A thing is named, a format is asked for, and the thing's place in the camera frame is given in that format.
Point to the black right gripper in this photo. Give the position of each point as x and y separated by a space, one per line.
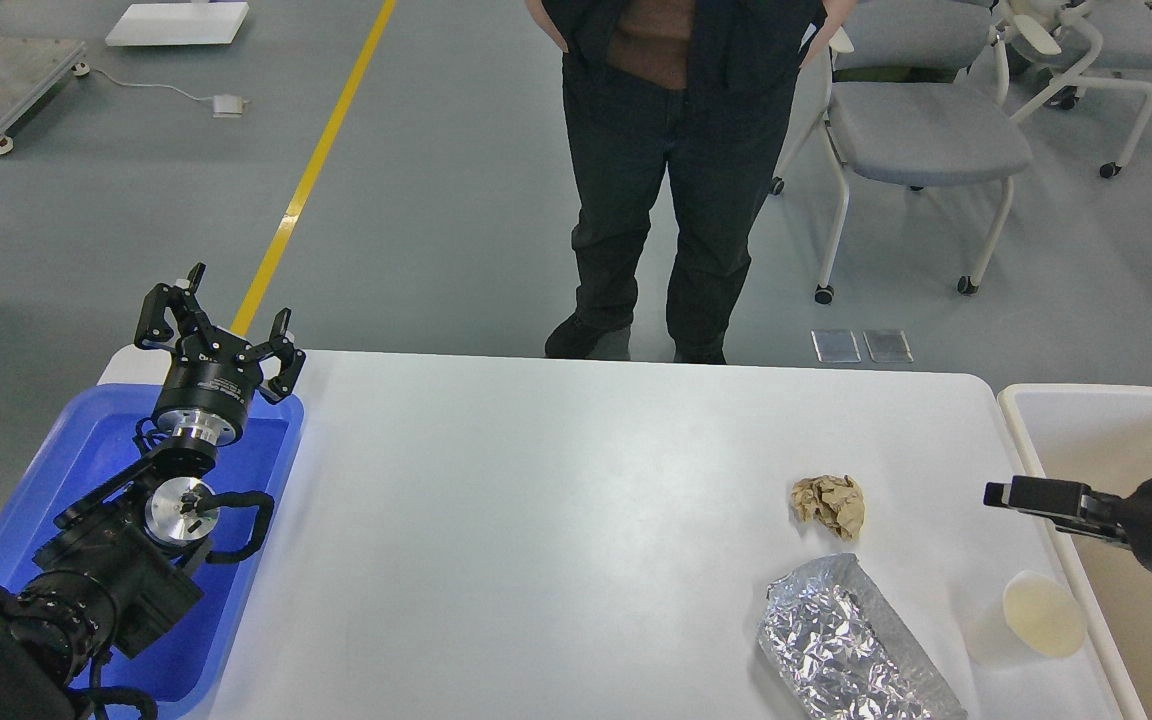
1076 509

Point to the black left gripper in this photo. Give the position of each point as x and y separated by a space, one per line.
206 386

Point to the white paper cup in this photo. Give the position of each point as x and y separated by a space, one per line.
1033 619

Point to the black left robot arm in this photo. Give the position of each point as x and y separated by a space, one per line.
120 572

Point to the beige plastic bin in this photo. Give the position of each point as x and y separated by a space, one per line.
1100 436

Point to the crumpled brown paper ball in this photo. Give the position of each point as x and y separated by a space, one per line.
837 503

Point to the right metal floor plate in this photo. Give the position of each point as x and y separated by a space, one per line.
888 346

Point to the metal floor plate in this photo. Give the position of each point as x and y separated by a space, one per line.
888 346
835 346

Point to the left metal floor plate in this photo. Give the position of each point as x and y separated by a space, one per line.
835 346

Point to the white flat board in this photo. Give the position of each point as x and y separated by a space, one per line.
187 23

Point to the grey white chair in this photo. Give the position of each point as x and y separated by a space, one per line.
913 134

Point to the standing person in black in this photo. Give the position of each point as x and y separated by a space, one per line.
693 94

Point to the white power adapter with cable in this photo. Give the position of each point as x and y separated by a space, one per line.
221 106

